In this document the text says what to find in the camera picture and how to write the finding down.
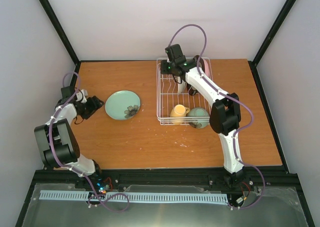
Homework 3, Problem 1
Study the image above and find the teal flower plate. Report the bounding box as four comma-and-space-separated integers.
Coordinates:
104, 90, 141, 121

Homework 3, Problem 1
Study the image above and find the pink plate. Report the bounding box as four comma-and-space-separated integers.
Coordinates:
203, 59, 211, 77

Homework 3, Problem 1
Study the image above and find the dark striped plate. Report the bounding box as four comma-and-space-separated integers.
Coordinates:
187, 54, 204, 97

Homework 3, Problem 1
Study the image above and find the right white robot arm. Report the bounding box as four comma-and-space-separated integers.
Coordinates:
160, 44, 244, 185

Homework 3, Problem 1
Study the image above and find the yellow mug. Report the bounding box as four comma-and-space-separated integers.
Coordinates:
169, 104, 191, 125

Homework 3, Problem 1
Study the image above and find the light blue cable duct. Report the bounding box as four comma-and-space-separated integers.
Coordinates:
38, 190, 228, 205

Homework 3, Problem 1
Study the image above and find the black aluminium frame rail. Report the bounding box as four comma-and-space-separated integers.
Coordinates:
32, 167, 300, 191

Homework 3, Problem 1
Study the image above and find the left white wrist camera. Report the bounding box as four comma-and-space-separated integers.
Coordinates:
75, 89, 88, 104

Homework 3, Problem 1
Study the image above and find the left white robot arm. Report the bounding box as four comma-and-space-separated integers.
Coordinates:
34, 86, 104, 189

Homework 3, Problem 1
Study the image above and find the teal ceramic bowl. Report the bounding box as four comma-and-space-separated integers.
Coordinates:
187, 107, 210, 129

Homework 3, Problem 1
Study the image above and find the white wire dish rack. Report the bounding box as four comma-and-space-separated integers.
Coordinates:
156, 57, 212, 125

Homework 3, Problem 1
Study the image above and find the teal bottom bowl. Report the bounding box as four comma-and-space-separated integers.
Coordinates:
177, 81, 187, 95

